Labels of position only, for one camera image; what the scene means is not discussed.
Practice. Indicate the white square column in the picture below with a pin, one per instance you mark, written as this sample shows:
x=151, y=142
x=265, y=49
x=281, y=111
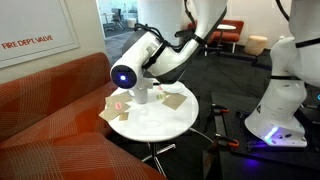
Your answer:
x=160, y=13

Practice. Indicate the pink sticky note with writing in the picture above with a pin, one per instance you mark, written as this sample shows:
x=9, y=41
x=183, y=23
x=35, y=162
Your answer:
x=118, y=106

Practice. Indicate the beige round pouf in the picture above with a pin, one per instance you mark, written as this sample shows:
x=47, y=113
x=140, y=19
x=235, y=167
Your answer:
x=256, y=45

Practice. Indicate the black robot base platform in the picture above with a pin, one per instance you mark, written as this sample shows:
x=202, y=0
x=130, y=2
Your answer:
x=266, y=160

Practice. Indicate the fire dept valve wall sign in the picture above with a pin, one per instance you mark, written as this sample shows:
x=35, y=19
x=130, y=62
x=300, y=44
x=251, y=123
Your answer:
x=33, y=26

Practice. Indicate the white round plate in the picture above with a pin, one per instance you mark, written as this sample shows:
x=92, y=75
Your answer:
x=173, y=88

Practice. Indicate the brown paper napkin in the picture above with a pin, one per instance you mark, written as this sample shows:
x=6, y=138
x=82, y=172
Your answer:
x=175, y=101

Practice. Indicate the orange patterned sofa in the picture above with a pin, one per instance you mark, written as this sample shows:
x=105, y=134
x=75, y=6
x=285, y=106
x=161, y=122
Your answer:
x=50, y=126

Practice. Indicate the dark office chair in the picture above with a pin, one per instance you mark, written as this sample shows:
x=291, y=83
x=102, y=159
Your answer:
x=117, y=18

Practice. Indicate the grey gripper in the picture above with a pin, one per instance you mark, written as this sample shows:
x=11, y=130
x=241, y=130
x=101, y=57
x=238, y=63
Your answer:
x=145, y=84

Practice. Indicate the white round pouf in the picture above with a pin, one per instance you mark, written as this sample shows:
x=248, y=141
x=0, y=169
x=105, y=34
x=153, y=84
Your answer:
x=132, y=22

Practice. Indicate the yellow green tea bag packet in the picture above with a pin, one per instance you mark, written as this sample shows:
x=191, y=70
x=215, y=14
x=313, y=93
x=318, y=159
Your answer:
x=162, y=97

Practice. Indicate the white ceramic mug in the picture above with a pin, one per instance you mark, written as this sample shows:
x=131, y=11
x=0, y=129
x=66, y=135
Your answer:
x=140, y=96

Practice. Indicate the small round white table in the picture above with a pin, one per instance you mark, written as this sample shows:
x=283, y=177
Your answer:
x=226, y=26

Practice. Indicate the brown paper envelope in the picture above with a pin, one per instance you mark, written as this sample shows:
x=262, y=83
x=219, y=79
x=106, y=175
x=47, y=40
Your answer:
x=108, y=115

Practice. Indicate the small brown printed card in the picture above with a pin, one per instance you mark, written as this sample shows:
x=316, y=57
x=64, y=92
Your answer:
x=123, y=116

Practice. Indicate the chrome table pedestal base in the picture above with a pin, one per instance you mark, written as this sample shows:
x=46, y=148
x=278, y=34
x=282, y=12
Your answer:
x=155, y=156

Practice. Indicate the orange lounge sofa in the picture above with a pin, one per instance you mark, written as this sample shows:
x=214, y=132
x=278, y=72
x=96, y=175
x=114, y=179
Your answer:
x=233, y=33

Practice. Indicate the brown envelope with pink note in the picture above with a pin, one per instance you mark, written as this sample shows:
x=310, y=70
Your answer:
x=116, y=99

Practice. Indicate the small pink sticky note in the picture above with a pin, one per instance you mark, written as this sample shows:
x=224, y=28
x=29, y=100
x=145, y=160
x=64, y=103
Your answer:
x=160, y=88

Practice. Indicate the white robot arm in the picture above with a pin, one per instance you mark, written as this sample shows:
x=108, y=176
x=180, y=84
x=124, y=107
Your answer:
x=286, y=110

